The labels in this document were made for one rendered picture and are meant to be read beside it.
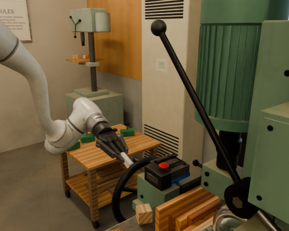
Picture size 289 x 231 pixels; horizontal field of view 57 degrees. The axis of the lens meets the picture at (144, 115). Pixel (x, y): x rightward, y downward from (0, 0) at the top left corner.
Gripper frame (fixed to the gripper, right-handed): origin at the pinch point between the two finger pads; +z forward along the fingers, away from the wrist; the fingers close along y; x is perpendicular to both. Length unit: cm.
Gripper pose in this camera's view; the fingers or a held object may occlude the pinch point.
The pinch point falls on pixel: (126, 160)
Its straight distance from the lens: 103.2
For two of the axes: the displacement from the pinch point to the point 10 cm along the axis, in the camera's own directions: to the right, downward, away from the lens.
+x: -2.1, 8.1, 5.5
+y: 8.0, -1.9, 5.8
